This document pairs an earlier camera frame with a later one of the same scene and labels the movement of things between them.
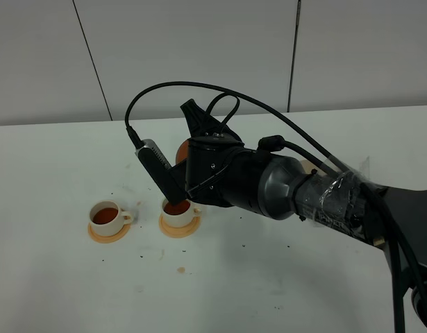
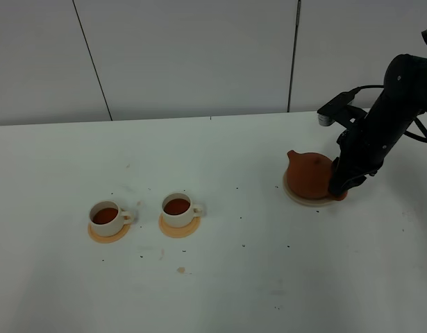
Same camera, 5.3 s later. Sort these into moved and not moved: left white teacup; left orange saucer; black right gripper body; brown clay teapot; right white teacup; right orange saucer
Moved: brown clay teapot; black right gripper body
Not moved: left orange saucer; left white teacup; right orange saucer; right white teacup
